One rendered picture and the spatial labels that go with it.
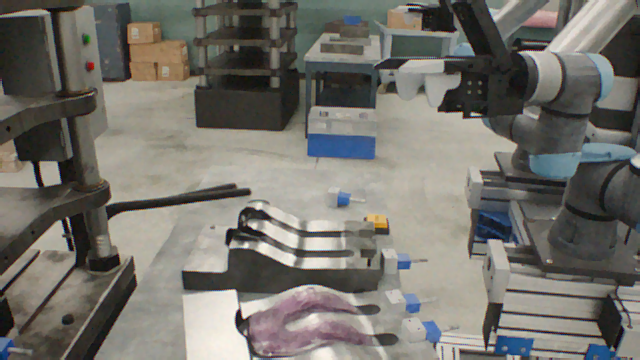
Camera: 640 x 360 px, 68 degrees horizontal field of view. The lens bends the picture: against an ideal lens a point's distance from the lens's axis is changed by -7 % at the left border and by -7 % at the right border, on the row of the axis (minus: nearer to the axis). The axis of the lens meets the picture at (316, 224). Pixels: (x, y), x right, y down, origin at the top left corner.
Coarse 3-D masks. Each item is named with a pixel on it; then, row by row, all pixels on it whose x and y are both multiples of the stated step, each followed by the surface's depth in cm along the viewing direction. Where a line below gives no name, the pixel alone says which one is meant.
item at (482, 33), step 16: (464, 0) 63; (480, 0) 63; (464, 16) 65; (480, 16) 63; (464, 32) 68; (480, 32) 65; (496, 32) 65; (480, 48) 67; (496, 48) 65; (512, 64) 67
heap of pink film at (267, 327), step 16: (304, 288) 113; (288, 304) 110; (304, 304) 109; (320, 304) 110; (336, 304) 112; (256, 320) 106; (272, 320) 107; (288, 320) 108; (320, 320) 103; (336, 320) 105; (256, 336) 101; (272, 336) 101; (288, 336) 102; (304, 336) 101; (320, 336) 100; (336, 336) 101; (352, 336) 102; (368, 336) 106; (272, 352) 100; (288, 352) 99
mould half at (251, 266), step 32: (224, 224) 151; (256, 224) 136; (320, 224) 148; (352, 224) 147; (192, 256) 135; (224, 256) 136; (256, 256) 126; (288, 256) 130; (352, 256) 131; (192, 288) 132; (224, 288) 131; (256, 288) 131; (288, 288) 130; (352, 288) 129
